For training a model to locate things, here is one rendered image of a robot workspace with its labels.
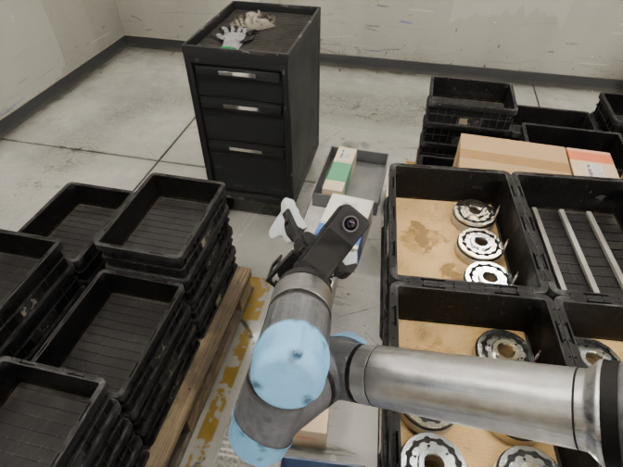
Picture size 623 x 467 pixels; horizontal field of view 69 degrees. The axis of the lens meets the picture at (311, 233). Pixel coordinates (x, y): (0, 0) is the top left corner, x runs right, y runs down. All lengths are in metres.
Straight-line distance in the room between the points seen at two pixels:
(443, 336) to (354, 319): 0.25
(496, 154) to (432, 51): 2.62
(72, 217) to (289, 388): 1.71
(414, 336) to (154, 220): 1.12
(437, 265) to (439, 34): 3.02
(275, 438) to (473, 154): 1.07
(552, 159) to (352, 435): 0.95
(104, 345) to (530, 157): 1.40
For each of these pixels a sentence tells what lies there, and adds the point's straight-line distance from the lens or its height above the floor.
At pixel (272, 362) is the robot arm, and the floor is 1.22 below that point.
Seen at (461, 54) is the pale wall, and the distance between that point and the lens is 4.00.
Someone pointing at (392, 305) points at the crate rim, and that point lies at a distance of 0.85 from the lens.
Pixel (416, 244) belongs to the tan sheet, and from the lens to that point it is 1.11.
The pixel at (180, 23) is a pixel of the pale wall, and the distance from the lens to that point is 4.45.
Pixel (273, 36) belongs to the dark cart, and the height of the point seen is 0.86.
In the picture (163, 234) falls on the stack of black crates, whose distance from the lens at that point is 1.69.
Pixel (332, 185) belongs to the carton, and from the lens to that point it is 1.37.
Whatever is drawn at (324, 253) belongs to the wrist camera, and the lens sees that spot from 0.58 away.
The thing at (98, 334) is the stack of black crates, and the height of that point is 0.38.
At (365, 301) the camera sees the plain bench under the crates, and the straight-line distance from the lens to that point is 1.14.
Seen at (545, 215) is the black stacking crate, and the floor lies 0.83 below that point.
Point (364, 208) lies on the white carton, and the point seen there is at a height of 0.79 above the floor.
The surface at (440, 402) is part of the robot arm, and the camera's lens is 0.53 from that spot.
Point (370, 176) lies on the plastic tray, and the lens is 1.52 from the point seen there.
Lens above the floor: 1.59
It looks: 43 degrees down
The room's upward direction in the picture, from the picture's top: straight up
